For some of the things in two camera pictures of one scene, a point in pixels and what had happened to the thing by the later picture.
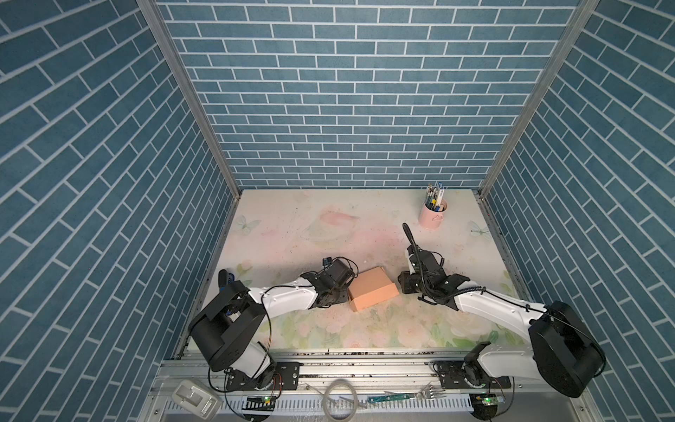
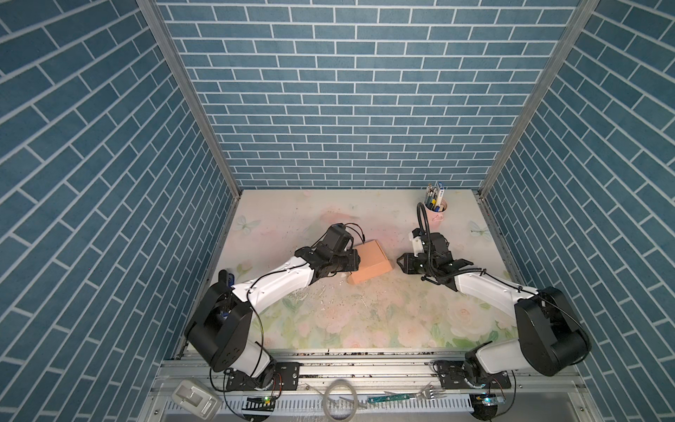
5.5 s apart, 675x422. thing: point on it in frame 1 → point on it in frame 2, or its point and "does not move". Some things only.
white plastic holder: [197, 400] does not move
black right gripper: [403, 280] → [407, 264]
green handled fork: [429, 393] does not move
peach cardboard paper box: [370, 287] → [373, 260]
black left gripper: [344, 294] → [352, 262]
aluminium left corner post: [157, 24] does not move
